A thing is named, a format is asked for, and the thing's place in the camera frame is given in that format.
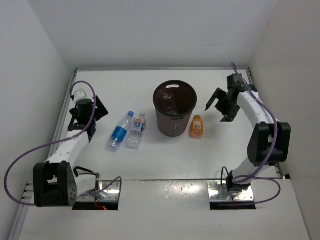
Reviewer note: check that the brown plastic waste bin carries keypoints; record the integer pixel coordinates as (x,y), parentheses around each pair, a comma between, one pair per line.
(174,126)

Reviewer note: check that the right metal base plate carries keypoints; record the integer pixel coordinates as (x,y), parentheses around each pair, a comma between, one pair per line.
(218,194)

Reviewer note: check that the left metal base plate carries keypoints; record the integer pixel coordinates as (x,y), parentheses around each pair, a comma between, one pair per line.
(108,195)

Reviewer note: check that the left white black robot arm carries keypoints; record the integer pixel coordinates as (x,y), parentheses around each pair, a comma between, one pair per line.
(56,182)

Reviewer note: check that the blue label water bottle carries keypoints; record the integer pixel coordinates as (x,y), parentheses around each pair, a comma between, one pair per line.
(120,132)

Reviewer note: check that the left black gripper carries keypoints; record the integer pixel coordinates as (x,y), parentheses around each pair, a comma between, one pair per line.
(100,112)

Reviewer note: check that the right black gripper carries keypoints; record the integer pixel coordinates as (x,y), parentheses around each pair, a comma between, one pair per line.
(220,95)

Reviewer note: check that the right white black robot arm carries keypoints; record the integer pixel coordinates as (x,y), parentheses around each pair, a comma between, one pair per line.
(270,139)

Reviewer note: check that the small orange bottle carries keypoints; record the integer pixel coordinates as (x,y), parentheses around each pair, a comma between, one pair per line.
(196,127)

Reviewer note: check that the metal base plate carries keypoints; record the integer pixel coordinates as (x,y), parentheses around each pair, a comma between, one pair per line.
(218,194)
(108,195)

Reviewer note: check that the clear bottle without label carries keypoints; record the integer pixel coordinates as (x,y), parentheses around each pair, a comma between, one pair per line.
(170,104)

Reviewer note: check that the orange label clear bottle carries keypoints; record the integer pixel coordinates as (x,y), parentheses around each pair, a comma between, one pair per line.
(136,132)

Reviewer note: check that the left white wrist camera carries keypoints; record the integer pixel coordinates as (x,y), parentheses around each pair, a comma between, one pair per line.
(79,95)

